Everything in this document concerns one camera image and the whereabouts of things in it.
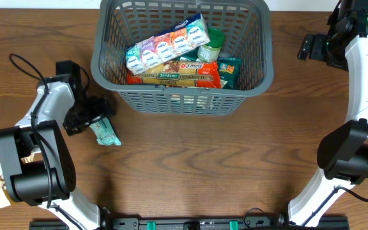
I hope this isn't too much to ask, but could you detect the green lid jar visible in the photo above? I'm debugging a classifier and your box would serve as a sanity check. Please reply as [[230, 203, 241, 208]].
[[197, 28, 225, 63]]

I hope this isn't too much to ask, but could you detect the Kleenex tissue multipack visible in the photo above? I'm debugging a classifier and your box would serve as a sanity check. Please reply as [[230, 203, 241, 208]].
[[125, 13, 210, 74]]

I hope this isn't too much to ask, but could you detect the red yellow spaghetti packet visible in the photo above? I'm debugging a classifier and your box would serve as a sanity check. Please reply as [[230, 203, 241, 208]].
[[127, 60, 222, 89]]

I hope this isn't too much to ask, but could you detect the green white snack bag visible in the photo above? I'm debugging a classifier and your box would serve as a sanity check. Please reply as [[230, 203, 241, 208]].
[[177, 47, 243, 90]]

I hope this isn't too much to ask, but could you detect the grey plastic lattice basket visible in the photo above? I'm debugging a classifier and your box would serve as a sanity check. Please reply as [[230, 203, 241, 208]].
[[91, 0, 274, 116]]

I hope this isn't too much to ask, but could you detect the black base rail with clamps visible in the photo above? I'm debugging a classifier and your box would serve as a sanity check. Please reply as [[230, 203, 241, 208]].
[[29, 213, 350, 230]]

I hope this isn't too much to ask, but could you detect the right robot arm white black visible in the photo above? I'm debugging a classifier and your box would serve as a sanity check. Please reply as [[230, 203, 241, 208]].
[[278, 0, 368, 229]]

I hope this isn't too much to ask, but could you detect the mint green wipes packet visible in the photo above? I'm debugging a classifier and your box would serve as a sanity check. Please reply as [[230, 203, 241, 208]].
[[89, 118, 121, 146]]

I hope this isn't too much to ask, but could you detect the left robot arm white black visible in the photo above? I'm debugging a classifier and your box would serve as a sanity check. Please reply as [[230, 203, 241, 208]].
[[0, 60, 120, 229]]

